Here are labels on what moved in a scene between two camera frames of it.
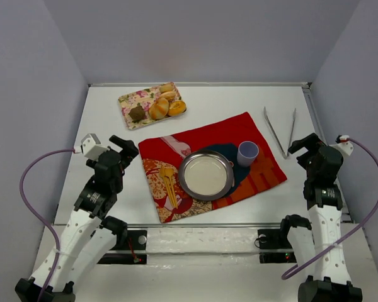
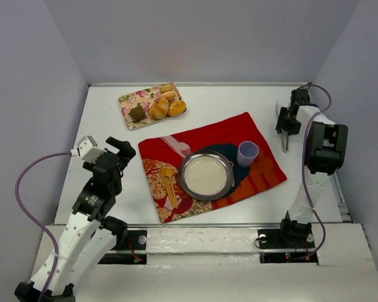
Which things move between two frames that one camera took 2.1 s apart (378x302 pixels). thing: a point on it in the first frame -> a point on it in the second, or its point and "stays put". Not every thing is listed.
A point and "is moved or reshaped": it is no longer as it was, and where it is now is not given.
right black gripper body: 307,150 -> 285,124
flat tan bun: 170,95 stays put
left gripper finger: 127,156 stays put
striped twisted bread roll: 159,109 stays put
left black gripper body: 123,150 stays put
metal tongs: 278,141 is moved or reshaped
